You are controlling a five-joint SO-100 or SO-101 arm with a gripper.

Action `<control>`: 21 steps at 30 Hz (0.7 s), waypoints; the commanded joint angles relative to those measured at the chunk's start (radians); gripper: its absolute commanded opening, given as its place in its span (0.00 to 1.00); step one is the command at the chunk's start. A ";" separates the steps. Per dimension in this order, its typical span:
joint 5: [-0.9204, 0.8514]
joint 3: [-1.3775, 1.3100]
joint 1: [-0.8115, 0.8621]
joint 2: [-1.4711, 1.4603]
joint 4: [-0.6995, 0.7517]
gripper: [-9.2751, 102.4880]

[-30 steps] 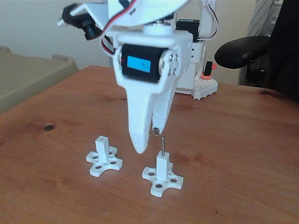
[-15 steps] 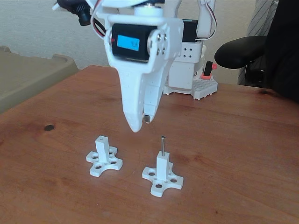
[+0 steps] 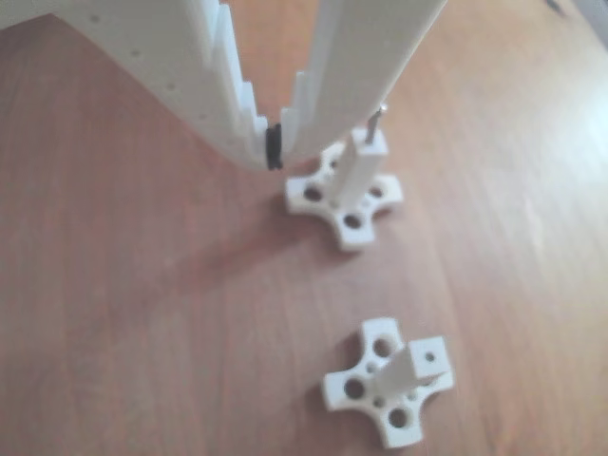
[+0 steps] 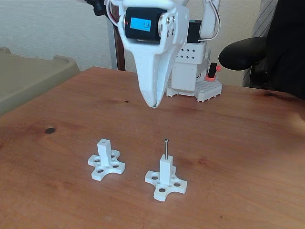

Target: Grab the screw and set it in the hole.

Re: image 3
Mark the white cross-base post stand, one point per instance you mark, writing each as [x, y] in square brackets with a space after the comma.
[394, 394]
[354, 204]

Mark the small silver screw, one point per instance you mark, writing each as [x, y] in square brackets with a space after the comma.
[374, 126]

